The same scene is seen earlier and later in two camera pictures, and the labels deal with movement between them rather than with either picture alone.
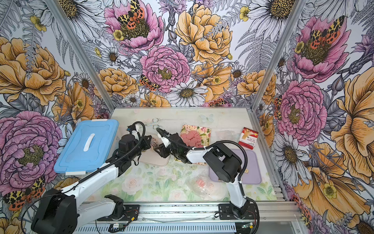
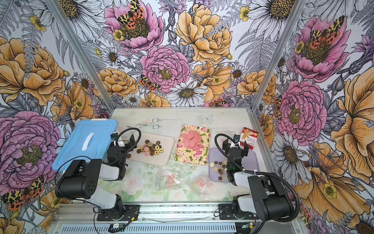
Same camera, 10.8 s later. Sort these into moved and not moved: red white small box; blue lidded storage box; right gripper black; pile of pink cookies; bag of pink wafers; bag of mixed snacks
Moved: bag of pink wafers; right gripper black
Not moved: pile of pink cookies; red white small box; blue lidded storage box; bag of mixed snacks
